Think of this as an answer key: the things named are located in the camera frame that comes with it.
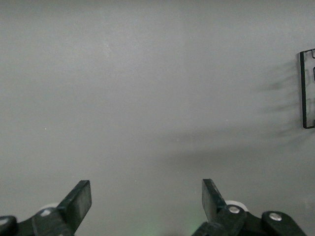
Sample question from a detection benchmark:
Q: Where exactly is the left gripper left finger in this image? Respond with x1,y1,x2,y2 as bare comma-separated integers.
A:
31,180,93,236

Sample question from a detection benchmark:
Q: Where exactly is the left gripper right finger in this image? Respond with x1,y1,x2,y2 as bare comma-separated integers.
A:
191,178,247,236

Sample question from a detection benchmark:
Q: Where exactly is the black wire cup holder rack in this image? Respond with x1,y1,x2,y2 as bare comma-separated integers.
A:
299,48,315,129

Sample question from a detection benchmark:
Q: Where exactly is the dark grey table mat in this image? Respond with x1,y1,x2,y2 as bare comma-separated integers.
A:
0,0,315,236

